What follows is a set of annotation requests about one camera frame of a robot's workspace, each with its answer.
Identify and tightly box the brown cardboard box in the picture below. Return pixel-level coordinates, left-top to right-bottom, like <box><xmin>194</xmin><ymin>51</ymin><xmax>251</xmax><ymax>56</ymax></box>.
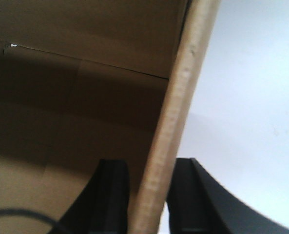
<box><xmin>0</xmin><ymin>0</ymin><xmax>219</xmax><ymax>234</ymax></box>

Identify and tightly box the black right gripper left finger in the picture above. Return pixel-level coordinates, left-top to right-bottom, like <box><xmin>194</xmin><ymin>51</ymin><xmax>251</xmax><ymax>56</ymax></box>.
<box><xmin>59</xmin><ymin>159</ymin><xmax>130</xmax><ymax>234</ymax></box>

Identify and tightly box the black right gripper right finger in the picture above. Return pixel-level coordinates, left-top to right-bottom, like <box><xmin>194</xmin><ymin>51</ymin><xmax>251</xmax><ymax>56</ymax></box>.
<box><xmin>166</xmin><ymin>158</ymin><xmax>289</xmax><ymax>234</ymax></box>

